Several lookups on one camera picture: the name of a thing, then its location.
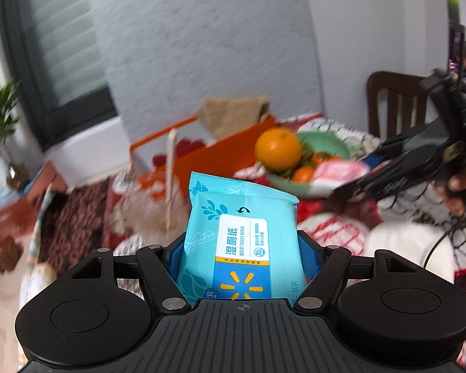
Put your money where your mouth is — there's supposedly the window with blinds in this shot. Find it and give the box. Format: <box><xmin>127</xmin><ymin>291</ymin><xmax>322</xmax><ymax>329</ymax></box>
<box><xmin>0</xmin><ymin>0</ymin><xmax>119</xmax><ymax>153</ymax></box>

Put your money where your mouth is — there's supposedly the potted green plant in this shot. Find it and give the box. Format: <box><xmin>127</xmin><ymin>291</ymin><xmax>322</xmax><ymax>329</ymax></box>
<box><xmin>0</xmin><ymin>81</ymin><xmax>24</xmax><ymax>189</ymax></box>

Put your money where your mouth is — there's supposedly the black cable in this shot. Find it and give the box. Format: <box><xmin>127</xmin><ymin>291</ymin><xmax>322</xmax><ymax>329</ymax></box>
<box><xmin>423</xmin><ymin>218</ymin><xmax>464</xmax><ymax>269</ymax></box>

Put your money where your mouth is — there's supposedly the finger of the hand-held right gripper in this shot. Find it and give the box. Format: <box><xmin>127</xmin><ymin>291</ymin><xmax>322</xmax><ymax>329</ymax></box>
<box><xmin>333</xmin><ymin>154</ymin><xmax>449</xmax><ymax>205</ymax></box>
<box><xmin>363</xmin><ymin>122</ymin><xmax>445</xmax><ymax>166</ymax></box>

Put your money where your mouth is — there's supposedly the large orange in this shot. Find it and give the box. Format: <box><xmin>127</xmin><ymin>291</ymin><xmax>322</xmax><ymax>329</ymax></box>
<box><xmin>255</xmin><ymin>127</ymin><xmax>304</xmax><ymax>172</ymax></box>

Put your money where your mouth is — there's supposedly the pale stick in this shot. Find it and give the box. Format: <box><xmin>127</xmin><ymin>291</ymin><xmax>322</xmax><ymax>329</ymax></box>
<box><xmin>165</xmin><ymin>127</ymin><xmax>178</xmax><ymax>231</ymax></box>

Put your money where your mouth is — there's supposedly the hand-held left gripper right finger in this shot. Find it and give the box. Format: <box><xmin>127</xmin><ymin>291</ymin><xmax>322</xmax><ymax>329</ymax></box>
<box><xmin>295</xmin><ymin>231</ymin><xmax>409</xmax><ymax>314</ymax></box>

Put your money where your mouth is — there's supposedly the person's right hand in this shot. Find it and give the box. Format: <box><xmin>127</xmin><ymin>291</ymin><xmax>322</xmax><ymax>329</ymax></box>
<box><xmin>434</xmin><ymin>161</ymin><xmax>466</xmax><ymax>217</ymax></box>

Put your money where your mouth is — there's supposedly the grey felt panel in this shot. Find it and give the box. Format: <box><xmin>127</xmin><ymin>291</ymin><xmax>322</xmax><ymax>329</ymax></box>
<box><xmin>87</xmin><ymin>0</ymin><xmax>327</xmax><ymax>153</ymax></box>

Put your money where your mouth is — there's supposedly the teal wet wipes pack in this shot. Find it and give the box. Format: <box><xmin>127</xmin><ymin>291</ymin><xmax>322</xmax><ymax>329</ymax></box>
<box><xmin>176</xmin><ymin>172</ymin><xmax>300</xmax><ymax>308</ymax></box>

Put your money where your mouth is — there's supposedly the small tangerine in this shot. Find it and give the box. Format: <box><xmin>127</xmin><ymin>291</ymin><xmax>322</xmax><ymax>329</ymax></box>
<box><xmin>293</xmin><ymin>166</ymin><xmax>316</xmax><ymax>183</ymax></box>
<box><xmin>312</xmin><ymin>151</ymin><xmax>344</xmax><ymax>165</ymax></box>

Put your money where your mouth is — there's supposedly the orange blue cardboard box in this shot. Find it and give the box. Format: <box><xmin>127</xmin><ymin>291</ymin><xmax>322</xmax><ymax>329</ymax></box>
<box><xmin>0</xmin><ymin>161</ymin><xmax>67</xmax><ymax>243</ymax></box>

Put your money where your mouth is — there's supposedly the pink packet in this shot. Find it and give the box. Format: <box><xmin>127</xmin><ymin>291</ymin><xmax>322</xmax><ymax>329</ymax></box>
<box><xmin>312</xmin><ymin>161</ymin><xmax>370</xmax><ymax>200</ymax></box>

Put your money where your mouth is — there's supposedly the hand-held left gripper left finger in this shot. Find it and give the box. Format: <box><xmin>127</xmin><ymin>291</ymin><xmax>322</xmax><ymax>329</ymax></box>
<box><xmin>70</xmin><ymin>237</ymin><xmax>192</xmax><ymax>315</ymax></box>

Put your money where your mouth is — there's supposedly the brown wooden chair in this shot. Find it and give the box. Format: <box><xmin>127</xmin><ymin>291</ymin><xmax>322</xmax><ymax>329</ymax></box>
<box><xmin>367</xmin><ymin>71</ymin><xmax>440</xmax><ymax>141</ymax></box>

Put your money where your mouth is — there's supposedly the tan towel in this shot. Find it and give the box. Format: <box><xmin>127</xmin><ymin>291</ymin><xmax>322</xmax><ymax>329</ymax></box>
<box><xmin>197</xmin><ymin>97</ymin><xmax>271</xmax><ymax>141</ymax></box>

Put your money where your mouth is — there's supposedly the green bowl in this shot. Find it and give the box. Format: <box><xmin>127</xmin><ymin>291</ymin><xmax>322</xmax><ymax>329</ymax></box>
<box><xmin>264</xmin><ymin>130</ymin><xmax>355</xmax><ymax>200</ymax></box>

